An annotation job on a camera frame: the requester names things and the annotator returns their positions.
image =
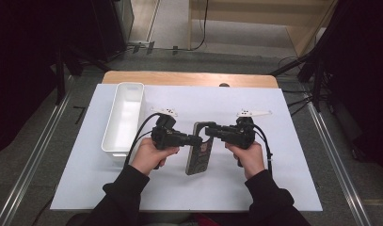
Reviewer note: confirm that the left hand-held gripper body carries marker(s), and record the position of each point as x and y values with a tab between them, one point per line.
167	136

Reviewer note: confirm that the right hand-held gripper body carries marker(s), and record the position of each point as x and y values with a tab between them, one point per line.
241	135

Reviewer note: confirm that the dark patterned phone case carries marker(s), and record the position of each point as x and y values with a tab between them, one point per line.
198	160

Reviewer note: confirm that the white plastic bin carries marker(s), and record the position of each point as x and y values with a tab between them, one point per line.
123	125

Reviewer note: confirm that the person's right hand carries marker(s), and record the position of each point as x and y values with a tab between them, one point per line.
252	158

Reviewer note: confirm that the person's left hand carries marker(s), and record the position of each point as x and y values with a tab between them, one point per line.
146	157

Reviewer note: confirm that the white table mat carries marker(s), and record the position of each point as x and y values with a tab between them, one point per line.
230	188

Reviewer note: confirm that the red cloth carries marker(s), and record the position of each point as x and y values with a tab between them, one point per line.
204	220

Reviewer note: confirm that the light wooden shelf unit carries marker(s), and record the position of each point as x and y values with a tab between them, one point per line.
305	34

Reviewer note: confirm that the black cabinet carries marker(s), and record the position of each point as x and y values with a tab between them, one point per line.
110	28

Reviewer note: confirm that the black curtain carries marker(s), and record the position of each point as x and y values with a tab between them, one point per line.
364	78
23	62

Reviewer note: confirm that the aluminium floor rail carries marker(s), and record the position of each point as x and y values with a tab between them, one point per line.
32	163
339	166

